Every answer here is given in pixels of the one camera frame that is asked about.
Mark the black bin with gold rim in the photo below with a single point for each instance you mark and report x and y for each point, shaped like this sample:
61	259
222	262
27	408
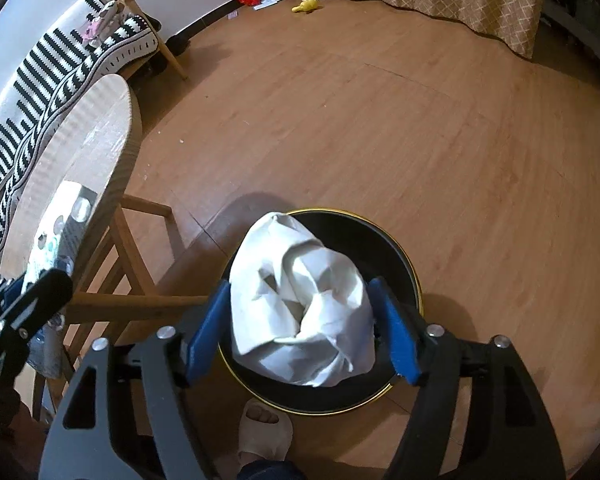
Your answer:
390	255

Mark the black white striped sofa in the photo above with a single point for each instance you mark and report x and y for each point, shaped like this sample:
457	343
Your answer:
45	75

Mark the clear plastic blister pack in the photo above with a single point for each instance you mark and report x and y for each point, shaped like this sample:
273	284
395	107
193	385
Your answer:
65	225

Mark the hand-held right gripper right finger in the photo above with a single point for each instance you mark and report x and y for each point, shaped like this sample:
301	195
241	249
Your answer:
397	330

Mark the person's foot in beige slipper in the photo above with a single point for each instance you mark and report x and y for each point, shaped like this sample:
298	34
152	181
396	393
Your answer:
262	435

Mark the dark furniture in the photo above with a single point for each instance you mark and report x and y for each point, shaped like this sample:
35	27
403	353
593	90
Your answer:
580	5

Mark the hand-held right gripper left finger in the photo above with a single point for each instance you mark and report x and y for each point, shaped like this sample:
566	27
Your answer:
207	340

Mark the pink toy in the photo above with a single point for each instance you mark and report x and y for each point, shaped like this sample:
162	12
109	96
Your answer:
100	22

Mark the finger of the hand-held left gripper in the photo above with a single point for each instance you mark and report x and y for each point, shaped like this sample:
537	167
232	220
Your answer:
40	295
12	292

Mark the yellow toy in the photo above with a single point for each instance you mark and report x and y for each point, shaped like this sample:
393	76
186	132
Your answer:
306	5

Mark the white paper sheet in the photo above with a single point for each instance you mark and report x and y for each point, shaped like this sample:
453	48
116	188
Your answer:
267	4

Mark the person's leg in jeans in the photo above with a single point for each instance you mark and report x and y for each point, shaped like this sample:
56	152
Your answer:
270	472

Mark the round wooden table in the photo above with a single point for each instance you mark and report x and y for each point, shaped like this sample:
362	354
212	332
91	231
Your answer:
65	150

